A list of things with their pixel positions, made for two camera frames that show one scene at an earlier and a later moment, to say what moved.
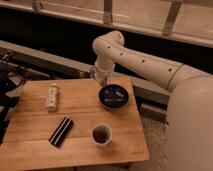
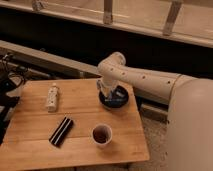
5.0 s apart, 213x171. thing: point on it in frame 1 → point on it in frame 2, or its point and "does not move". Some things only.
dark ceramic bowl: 113,96 does not move
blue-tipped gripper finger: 92,71 → 99,84
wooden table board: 59,121 does not move
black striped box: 62,131 does not move
